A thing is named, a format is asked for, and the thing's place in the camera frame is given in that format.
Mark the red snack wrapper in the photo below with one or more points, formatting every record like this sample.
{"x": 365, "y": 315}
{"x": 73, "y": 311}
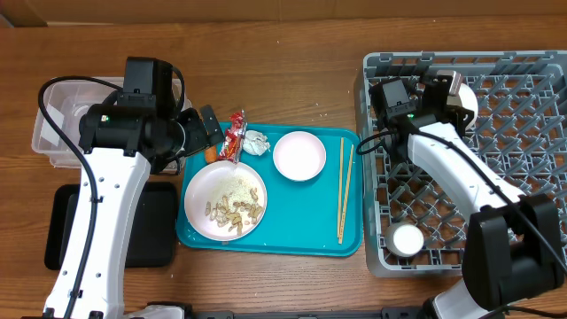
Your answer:
{"x": 234, "y": 138}

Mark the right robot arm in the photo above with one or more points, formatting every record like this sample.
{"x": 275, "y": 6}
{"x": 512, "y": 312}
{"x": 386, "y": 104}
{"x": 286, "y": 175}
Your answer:
{"x": 513, "y": 248}

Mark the rice pile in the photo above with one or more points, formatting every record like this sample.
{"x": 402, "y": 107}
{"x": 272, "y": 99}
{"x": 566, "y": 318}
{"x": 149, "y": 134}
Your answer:
{"x": 237, "y": 188}

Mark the crumpled white tissue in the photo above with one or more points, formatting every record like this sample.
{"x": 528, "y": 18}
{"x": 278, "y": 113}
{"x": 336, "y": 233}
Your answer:
{"x": 255, "y": 143}

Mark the peanuts pile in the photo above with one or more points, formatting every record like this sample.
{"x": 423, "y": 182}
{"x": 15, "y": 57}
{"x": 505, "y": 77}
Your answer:
{"x": 236, "y": 211}

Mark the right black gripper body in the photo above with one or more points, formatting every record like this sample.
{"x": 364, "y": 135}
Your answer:
{"x": 454, "y": 115}

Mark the black tray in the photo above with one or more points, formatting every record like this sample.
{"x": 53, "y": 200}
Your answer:
{"x": 153, "y": 238}

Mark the white cup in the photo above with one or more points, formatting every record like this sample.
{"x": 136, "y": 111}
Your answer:
{"x": 403, "y": 239}

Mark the clear plastic bin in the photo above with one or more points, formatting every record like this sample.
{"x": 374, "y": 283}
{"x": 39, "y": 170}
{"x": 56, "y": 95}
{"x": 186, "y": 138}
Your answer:
{"x": 66, "y": 103}

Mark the wooden chopstick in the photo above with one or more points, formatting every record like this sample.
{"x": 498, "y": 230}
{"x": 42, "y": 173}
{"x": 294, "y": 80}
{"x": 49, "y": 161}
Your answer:
{"x": 340, "y": 184}
{"x": 342, "y": 224}

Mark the pink plate with food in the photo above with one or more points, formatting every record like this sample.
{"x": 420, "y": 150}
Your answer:
{"x": 199, "y": 189}

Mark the orange carrot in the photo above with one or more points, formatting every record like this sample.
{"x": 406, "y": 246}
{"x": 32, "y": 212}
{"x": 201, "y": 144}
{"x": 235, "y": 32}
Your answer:
{"x": 211, "y": 153}

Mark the grey dishwasher rack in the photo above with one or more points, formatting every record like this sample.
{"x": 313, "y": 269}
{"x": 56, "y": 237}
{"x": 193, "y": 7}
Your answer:
{"x": 520, "y": 133}

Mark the white bowl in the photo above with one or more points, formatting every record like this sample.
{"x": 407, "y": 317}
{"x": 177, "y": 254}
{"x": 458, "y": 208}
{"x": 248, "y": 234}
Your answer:
{"x": 467, "y": 99}

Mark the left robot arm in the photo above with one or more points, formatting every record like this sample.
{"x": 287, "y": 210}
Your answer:
{"x": 135, "y": 132}

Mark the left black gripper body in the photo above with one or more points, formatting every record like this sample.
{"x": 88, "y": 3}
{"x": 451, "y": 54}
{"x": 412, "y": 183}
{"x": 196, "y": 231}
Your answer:
{"x": 196, "y": 136}

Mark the teal serving tray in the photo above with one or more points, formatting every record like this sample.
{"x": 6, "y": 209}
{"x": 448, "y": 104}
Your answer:
{"x": 301, "y": 217}

